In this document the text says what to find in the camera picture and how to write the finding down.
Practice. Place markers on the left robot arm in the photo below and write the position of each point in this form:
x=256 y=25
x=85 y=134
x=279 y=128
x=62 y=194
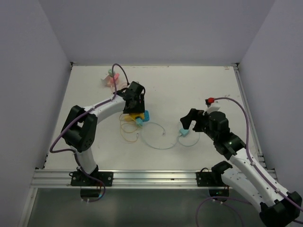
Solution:
x=80 y=127

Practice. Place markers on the yellow cube socket adapter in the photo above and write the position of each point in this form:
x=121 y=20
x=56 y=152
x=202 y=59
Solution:
x=134 y=116

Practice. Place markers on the left black mount plate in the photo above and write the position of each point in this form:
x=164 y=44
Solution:
x=78 y=178

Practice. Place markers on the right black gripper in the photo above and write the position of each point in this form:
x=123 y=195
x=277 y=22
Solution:
x=194 y=115

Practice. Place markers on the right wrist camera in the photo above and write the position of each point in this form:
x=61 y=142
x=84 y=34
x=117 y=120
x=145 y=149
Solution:
x=212 y=105

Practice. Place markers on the right black mount plate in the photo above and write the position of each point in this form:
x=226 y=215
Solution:
x=208 y=178

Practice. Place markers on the black mount plate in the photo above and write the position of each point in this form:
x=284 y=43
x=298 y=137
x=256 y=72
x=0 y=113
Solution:
x=78 y=178
x=208 y=178

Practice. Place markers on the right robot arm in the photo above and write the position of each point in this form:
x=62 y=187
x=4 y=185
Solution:
x=277 y=207

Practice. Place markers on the teal charger plug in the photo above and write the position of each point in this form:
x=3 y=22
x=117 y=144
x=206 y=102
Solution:
x=139 y=122

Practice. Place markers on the blue power socket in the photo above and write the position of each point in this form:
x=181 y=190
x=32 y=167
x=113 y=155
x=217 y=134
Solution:
x=146 y=116

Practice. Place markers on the yellow charger plug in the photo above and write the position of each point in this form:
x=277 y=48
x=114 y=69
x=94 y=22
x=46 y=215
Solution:
x=127 y=118

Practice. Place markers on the light blue charger plug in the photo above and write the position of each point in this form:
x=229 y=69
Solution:
x=183 y=132

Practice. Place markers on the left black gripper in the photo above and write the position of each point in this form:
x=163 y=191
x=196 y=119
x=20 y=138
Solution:
x=140 y=107

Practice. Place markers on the pink socket adapter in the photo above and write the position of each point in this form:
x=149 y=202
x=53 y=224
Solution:
x=108 y=80

